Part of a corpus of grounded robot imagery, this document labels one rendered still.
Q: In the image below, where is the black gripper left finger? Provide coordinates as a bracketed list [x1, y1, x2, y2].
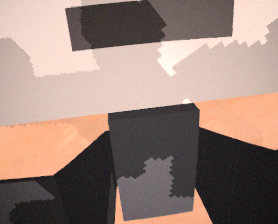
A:
[0, 131, 118, 224]

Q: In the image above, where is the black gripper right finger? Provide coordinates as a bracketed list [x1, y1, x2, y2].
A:
[195, 127, 278, 224]

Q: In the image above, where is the black two-prong plug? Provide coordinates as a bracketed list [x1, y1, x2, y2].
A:
[108, 103, 200, 221]

